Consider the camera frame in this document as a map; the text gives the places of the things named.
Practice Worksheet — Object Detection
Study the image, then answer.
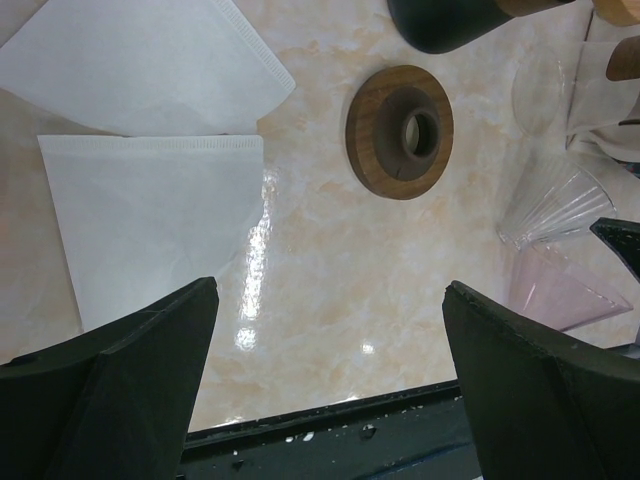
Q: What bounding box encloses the pink glass dripper cone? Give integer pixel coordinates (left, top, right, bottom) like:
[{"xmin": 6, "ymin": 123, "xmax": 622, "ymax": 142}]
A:
[{"xmin": 506, "ymin": 245, "xmax": 633, "ymax": 331}]

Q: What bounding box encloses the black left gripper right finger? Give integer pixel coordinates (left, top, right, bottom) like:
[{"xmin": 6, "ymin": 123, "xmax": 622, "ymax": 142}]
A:
[{"xmin": 442, "ymin": 281, "xmax": 639, "ymax": 479}]

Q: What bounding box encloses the white paper coffee filter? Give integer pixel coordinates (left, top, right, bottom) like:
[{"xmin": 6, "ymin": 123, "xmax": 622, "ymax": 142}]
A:
[
  {"xmin": 38, "ymin": 135, "xmax": 264, "ymax": 330},
  {"xmin": 1, "ymin": 1, "xmax": 296, "ymax": 136}
]

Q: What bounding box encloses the clear glass beaker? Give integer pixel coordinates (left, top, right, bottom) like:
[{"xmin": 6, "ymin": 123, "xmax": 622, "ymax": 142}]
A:
[{"xmin": 512, "ymin": 39, "xmax": 640, "ymax": 156}]

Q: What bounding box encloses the black carafe with red lid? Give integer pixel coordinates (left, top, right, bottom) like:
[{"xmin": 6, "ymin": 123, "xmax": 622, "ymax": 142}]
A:
[{"xmin": 387, "ymin": 0, "xmax": 566, "ymax": 54}]

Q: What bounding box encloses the light wooden dripper ring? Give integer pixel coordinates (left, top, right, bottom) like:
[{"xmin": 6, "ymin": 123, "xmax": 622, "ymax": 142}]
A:
[{"xmin": 592, "ymin": 0, "xmax": 640, "ymax": 26}]

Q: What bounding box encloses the dark wooden dripper ring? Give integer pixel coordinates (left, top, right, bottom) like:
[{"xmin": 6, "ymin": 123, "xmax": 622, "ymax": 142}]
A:
[{"xmin": 345, "ymin": 64, "xmax": 455, "ymax": 202}]

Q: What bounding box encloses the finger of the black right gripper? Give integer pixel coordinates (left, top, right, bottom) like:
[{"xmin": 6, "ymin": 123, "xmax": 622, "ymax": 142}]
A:
[{"xmin": 590, "ymin": 217, "xmax": 640, "ymax": 280}]

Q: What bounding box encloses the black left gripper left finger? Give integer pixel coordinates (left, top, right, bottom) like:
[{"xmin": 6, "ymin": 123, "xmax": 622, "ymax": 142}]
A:
[{"xmin": 1, "ymin": 277, "xmax": 219, "ymax": 479}]

